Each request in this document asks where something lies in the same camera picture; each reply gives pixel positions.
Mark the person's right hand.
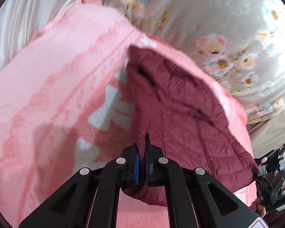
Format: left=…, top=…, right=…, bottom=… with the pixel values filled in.
left=250, top=156, right=269, bottom=221

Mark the maroon quilted puffer jacket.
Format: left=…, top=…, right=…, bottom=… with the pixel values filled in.
left=127, top=46, right=256, bottom=192

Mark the pink fleece blanket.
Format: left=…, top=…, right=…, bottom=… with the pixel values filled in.
left=0, top=0, right=253, bottom=227

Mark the white satin curtain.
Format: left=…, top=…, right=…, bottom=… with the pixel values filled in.
left=0, top=0, right=96, bottom=82

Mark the grey floral duvet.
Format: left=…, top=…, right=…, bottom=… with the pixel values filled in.
left=102, top=0, right=285, bottom=158

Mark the cluttered dark shelf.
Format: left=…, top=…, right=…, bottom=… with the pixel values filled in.
left=255, top=144, right=285, bottom=227

